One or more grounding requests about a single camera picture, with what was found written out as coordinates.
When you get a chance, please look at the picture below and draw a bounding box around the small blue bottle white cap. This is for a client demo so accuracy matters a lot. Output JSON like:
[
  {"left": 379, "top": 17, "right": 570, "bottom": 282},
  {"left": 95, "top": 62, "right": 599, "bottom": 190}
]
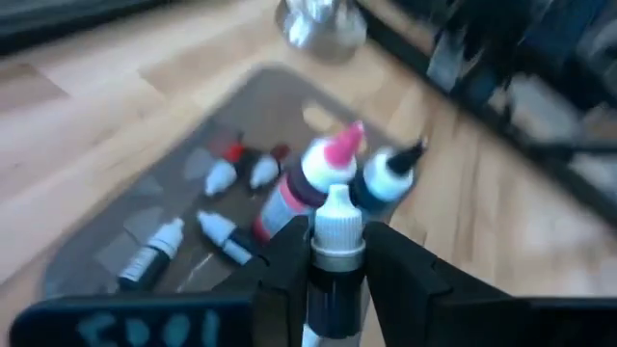
[{"left": 196, "top": 210, "right": 256, "bottom": 266}]

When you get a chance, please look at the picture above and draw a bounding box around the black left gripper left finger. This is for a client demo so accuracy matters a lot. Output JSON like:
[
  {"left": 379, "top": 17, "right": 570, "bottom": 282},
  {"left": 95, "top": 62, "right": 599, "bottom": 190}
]
[{"left": 214, "top": 216, "right": 312, "bottom": 347}]

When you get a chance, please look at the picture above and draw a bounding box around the small black bottle white cap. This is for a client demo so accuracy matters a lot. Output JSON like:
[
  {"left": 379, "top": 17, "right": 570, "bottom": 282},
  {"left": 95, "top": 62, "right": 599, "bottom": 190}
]
[
  {"left": 301, "top": 183, "right": 367, "bottom": 347},
  {"left": 118, "top": 217, "right": 186, "bottom": 293}
]

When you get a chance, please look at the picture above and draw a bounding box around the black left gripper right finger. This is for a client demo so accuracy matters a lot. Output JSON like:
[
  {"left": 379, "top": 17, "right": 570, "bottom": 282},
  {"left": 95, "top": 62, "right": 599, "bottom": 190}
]
[{"left": 364, "top": 222, "right": 483, "bottom": 347}]

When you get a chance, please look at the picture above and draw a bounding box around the white-shade silver table lamp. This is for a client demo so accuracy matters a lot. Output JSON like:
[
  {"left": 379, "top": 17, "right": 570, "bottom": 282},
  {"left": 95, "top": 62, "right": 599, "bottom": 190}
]
[{"left": 274, "top": 0, "right": 370, "bottom": 64}]

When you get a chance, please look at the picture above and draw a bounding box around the translucent grey plastic bin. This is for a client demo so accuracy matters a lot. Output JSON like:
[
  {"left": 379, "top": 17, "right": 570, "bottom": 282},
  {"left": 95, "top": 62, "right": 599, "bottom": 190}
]
[{"left": 40, "top": 62, "right": 428, "bottom": 303}]

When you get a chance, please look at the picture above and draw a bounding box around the large pink-tipped dye bottle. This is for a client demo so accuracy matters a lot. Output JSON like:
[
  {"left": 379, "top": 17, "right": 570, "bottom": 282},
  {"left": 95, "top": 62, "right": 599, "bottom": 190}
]
[{"left": 253, "top": 120, "right": 366, "bottom": 245}]

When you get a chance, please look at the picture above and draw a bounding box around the large black-tipped dye bottle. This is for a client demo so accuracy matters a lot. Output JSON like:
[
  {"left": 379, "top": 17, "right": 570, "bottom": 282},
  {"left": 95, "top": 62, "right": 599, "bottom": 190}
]
[{"left": 349, "top": 139, "right": 428, "bottom": 226}]

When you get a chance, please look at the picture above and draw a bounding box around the small red bottle white cap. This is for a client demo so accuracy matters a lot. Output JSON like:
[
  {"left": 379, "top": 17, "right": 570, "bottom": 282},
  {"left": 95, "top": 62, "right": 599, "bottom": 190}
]
[
  {"left": 249, "top": 144, "right": 292, "bottom": 190},
  {"left": 204, "top": 142, "right": 247, "bottom": 198}
]

